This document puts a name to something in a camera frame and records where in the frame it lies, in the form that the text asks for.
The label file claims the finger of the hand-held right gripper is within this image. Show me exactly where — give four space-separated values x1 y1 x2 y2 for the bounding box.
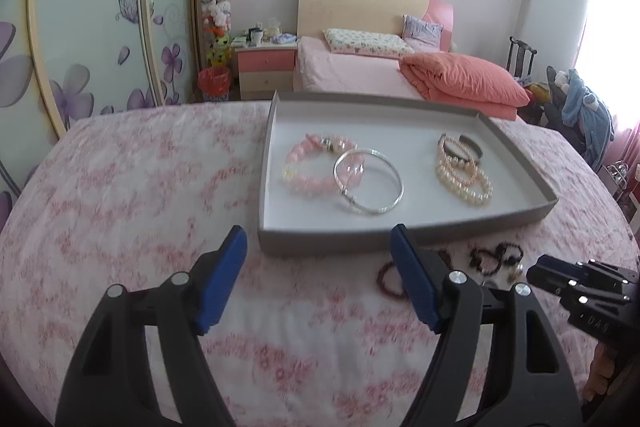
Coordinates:
526 263 587 304
536 255 640 282

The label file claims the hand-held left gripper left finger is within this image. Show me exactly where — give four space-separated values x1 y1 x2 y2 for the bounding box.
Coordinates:
54 225 248 427

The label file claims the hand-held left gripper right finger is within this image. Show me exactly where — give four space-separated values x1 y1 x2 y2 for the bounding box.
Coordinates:
390 223 583 427

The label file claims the dark red bead bracelet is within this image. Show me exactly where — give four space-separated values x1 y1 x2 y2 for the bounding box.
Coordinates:
376 248 453 299

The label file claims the black bead bracelet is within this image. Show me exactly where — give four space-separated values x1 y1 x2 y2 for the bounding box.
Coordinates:
469 243 524 277

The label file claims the white pearl necklace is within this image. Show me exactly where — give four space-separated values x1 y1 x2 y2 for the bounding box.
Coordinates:
435 157 494 208

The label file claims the thin silver bangle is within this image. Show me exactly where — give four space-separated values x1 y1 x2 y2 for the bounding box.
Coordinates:
332 148 404 217

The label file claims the pink pearl bracelet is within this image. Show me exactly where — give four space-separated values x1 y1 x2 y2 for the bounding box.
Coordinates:
436 136 478 172

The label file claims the pink crystal bead bracelet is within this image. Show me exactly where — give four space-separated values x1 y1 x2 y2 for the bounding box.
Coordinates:
281 133 368 195

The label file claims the grey metal cuff bangle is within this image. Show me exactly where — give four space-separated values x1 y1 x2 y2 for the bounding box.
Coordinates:
437 133 484 164

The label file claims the grey cardboard tray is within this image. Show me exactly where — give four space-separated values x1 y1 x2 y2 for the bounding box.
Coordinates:
257 90 559 258

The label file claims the person's right hand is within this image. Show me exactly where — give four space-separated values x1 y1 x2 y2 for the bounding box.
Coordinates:
586 342 621 404

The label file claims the pink floral tablecloth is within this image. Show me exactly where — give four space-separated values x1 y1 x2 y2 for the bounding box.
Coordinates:
0 99 640 427

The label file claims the blue plush robe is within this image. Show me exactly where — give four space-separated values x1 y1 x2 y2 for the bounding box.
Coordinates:
562 69 616 172

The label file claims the grey office chair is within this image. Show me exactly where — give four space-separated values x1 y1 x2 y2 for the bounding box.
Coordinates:
542 66 591 142

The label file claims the pile of colourful toys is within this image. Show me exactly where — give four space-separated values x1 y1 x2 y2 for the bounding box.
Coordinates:
522 79 551 102

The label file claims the red trash bin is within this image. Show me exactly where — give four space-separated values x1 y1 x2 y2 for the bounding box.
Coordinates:
197 67 232 102

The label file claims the coral folded duvet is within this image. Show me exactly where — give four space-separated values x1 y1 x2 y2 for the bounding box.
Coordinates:
398 52 532 120

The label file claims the dark wooden chair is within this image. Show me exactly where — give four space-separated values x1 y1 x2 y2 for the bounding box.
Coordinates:
507 36 538 80

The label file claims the pink and beige nightstand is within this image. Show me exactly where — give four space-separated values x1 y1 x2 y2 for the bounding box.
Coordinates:
234 39 299 101

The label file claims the floral print pillow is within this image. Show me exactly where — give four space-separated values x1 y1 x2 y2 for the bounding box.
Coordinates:
322 28 410 58

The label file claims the lilac pillow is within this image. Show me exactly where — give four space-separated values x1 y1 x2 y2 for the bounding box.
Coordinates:
402 14 444 42

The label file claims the plush toy display tube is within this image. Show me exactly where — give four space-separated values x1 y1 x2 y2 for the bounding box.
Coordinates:
200 0 234 100

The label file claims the bed with beige headboard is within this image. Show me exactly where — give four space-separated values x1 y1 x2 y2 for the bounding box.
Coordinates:
292 0 531 122

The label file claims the floral sliding-door wardrobe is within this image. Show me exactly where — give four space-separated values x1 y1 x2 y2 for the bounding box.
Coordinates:
0 0 201 218

